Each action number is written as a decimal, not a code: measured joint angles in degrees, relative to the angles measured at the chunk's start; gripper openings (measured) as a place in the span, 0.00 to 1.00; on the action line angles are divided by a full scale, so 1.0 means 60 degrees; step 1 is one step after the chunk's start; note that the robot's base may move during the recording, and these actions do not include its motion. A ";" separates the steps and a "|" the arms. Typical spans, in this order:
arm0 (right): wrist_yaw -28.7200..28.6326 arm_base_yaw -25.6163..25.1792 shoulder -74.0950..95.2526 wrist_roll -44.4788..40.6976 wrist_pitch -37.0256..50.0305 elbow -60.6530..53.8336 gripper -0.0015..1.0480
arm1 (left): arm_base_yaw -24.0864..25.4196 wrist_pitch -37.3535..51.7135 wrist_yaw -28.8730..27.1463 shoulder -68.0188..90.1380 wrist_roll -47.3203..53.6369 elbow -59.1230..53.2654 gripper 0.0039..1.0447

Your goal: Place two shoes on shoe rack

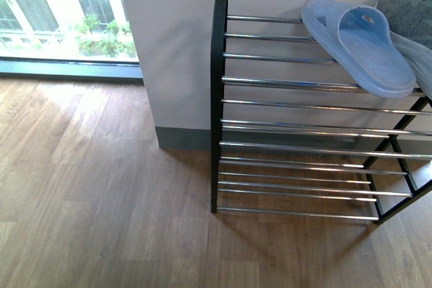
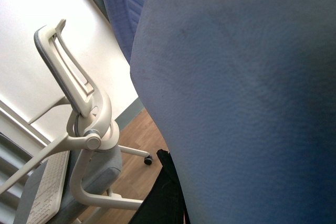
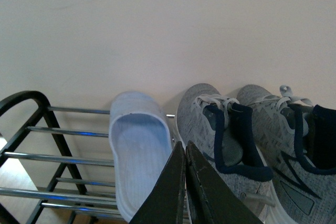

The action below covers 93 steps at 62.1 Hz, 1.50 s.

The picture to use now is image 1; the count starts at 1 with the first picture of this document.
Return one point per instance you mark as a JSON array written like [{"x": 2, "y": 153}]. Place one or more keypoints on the black metal shoe rack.
[{"x": 292, "y": 133}]

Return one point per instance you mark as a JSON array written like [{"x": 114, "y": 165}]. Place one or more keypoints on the light blue slipper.
[{"x": 358, "y": 38}]

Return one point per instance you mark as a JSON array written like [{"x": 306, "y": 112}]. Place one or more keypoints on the grey knit sneaker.
[{"x": 410, "y": 30}]

